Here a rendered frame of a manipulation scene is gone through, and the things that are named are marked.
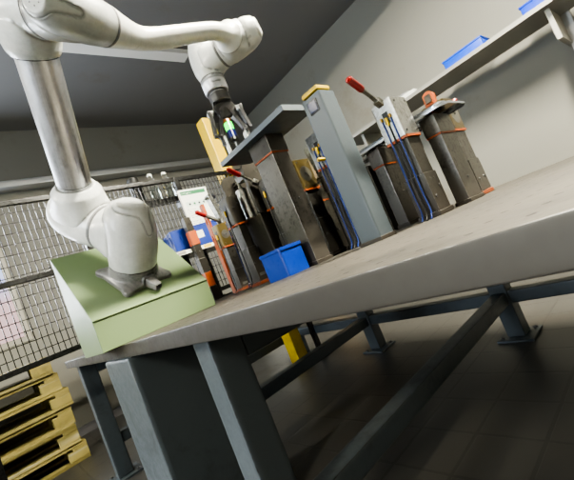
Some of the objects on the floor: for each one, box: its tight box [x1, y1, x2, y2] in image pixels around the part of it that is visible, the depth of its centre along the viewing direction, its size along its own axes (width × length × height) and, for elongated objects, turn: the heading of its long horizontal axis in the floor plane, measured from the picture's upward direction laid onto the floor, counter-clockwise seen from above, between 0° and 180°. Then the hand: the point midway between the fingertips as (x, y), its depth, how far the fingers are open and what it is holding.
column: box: [106, 345, 245, 480], centre depth 122 cm, size 31×31×66 cm
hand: (238, 144), depth 131 cm, fingers open, 7 cm apart
